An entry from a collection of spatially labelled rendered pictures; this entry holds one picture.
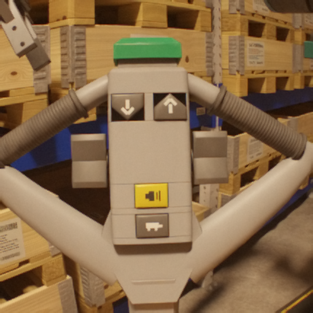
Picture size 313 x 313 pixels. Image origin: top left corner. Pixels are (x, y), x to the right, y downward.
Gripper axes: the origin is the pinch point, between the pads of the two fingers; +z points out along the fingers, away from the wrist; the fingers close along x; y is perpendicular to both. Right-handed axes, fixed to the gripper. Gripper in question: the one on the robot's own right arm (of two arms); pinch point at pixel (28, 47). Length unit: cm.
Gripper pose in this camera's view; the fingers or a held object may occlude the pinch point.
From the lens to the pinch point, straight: 47.3
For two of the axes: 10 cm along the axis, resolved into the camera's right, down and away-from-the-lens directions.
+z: 5.1, 8.6, 0.3
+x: 0.5, 0.0, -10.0
